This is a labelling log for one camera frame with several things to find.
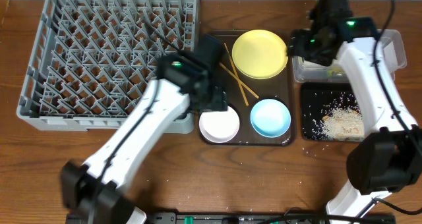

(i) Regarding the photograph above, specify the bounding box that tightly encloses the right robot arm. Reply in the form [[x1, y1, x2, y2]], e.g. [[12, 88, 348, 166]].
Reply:
[[287, 0, 421, 223]]

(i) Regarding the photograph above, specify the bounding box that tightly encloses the grey dish rack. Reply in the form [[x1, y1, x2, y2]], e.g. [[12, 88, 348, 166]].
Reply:
[[16, 0, 200, 131]]

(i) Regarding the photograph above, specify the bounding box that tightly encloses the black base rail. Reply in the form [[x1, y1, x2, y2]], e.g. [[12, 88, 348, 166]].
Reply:
[[65, 212, 396, 224]]

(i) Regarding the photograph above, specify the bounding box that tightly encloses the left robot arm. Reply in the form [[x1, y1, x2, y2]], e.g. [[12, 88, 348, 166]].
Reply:
[[61, 51, 227, 223]]

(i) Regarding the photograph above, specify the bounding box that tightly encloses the clear plastic bin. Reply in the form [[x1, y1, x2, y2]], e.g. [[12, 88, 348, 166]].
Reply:
[[291, 29, 407, 83]]

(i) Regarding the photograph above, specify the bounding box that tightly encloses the dark brown serving tray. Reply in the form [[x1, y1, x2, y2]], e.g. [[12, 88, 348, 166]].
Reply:
[[198, 29, 297, 147]]

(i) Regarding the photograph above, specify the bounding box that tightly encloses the black cable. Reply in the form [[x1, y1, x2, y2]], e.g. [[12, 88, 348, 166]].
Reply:
[[355, 0, 422, 224], [87, 22, 198, 224]]

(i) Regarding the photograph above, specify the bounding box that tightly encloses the left black cable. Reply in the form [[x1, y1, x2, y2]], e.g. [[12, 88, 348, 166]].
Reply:
[[87, 22, 198, 224]]

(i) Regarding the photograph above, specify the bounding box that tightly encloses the light blue bowl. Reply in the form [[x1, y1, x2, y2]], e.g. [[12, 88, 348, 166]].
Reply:
[[250, 99, 291, 138]]

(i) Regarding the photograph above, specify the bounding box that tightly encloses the white pink bowl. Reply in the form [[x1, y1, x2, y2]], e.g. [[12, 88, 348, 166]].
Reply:
[[198, 106, 240, 144]]

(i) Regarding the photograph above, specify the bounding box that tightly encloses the right black cable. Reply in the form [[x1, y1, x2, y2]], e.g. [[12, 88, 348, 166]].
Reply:
[[355, 0, 422, 224]]

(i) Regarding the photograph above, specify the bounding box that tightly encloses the wooden chopstick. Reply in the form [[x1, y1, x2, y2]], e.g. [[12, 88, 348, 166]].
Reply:
[[224, 43, 249, 107], [219, 62, 259, 99]]

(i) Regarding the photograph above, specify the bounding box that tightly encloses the yellow plate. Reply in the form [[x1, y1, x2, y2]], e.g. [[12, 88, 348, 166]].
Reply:
[[231, 30, 288, 80]]

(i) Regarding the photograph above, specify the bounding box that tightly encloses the black plastic tray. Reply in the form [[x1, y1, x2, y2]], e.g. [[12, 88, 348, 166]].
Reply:
[[299, 82, 367, 144]]

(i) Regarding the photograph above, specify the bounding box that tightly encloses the rice and peanut pile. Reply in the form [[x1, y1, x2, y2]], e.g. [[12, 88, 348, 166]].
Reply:
[[302, 92, 365, 142]]

